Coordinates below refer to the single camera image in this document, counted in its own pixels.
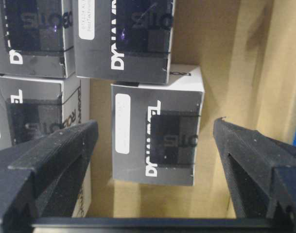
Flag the brown cardboard box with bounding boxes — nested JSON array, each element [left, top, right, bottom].
[[88, 0, 296, 218]]

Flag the right gripper black plastic left finger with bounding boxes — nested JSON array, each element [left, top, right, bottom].
[[0, 120, 98, 233]]

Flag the grey dynamixel box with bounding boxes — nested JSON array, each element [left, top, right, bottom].
[[111, 64, 205, 186], [0, 77, 91, 217], [0, 0, 75, 79], [72, 0, 176, 84]]

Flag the right gripper black plastic right finger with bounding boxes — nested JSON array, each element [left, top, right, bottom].
[[213, 118, 296, 233]]

